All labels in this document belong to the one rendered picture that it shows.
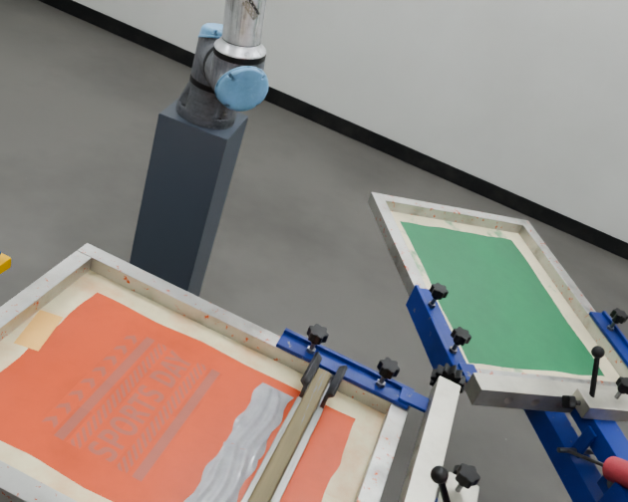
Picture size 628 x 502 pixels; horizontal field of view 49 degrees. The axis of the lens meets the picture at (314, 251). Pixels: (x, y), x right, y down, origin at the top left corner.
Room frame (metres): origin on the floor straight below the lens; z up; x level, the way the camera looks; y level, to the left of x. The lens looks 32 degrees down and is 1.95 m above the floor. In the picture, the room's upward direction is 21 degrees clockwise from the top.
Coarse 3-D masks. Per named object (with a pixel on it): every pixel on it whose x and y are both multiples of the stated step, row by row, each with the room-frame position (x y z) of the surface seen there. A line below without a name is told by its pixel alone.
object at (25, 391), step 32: (32, 352) 0.89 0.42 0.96; (0, 384) 0.80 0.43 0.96; (32, 384) 0.82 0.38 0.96; (64, 384) 0.85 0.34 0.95; (0, 416) 0.74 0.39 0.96; (32, 416) 0.76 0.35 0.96; (32, 448) 0.70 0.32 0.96; (64, 448) 0.72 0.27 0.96; (192, 448) 0.81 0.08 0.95; (96, 480) 0.69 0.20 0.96; (128, 480) 0.71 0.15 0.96; (160, 480) 0.73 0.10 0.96; (192, 480) 0.75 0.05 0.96
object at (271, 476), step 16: (320, 384) 0.97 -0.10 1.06; (304, 400) 0.91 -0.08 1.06; (304, 416) 0.88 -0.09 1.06; (288, 432) 0.83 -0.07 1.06; (288, 448) 0.80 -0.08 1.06; (272, 464) 0.75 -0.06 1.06; (288, 464) 0.81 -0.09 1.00; (272, 480) 0.72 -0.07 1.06; (256, 496) 0.69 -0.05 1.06; (272, 496) 0.73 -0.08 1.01
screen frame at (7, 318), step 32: (96, 256) 1.18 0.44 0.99; (32, 288) 1.01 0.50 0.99; (64, 288) 1.08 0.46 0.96; (128, 288) 1.15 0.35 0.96; (160, 288) 1.15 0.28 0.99; (0, 320) 0.91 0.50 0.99; (192, 320) 1.13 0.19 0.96; (224, 320) 1.13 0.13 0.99; (352, 384) 1.08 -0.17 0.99; (384, 448) 0.94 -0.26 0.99; (0, 480) 0.61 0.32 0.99; (32, 480) 0.63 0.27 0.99; (384, 480) 0.87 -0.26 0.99
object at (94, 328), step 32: (64, 320) 1.00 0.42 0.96; (96, 320) 1.03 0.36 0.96; (128, 320) 1.06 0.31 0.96; (64, 352) 0.92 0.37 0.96; (96, 352) 0.95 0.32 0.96; (192, 352) 1.04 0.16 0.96; (224, 384) 0.99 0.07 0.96; (256, 384) 1.02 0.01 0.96; (192, 416) 0.88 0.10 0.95; (224, 416) 0.91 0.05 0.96; (320, 416) 1.00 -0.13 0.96; (320, 448) 0.92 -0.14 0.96; (320, 480) 0.85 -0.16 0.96
